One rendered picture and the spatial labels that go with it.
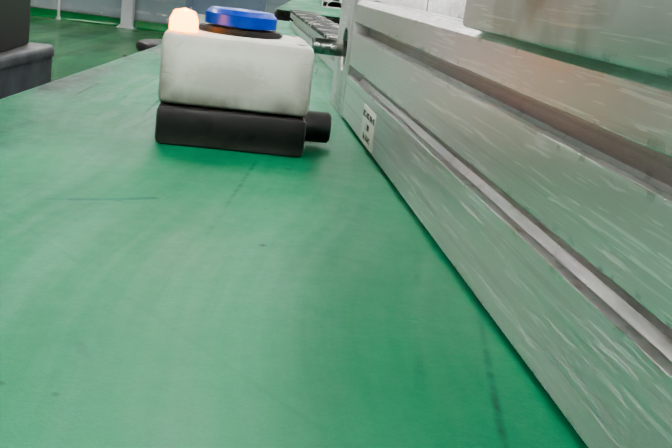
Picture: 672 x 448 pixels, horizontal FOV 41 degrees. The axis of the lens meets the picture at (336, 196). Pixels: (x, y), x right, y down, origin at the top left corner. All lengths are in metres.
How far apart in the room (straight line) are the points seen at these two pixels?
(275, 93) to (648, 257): 0.32
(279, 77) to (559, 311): 0.29
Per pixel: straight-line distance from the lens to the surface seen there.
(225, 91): 0.48
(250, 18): 0.50
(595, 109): 0.22
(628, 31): 0.20
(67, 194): 0.38
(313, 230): 0.35
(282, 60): 0.48
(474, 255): 0.30
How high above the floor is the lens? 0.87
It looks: 13 degrees down
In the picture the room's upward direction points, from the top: 7 degrees clockwise
